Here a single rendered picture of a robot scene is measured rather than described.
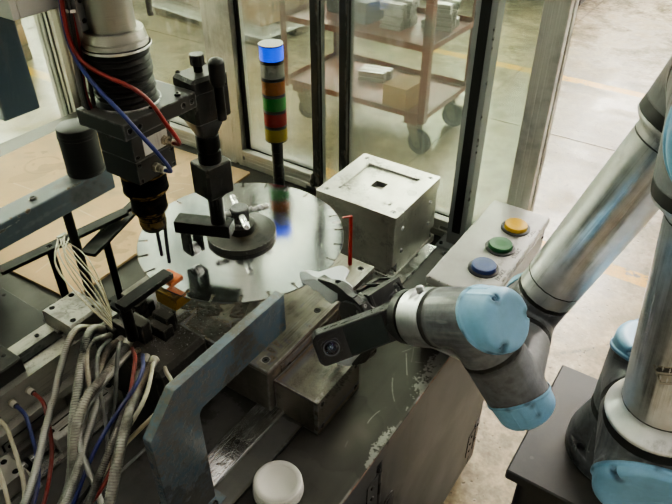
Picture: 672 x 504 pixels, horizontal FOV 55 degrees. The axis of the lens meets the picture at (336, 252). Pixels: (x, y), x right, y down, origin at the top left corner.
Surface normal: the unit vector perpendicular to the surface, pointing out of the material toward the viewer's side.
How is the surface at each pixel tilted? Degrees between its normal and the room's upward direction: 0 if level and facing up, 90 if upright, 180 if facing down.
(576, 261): 89
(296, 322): 0
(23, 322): 0
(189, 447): 90
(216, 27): 90
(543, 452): 0
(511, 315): 58
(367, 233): 90
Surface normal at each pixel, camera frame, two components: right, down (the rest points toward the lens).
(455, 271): 0.00, -0.80
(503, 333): 0.59, -0.07
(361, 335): 0.12, 0.19
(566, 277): -0.45, 0.52
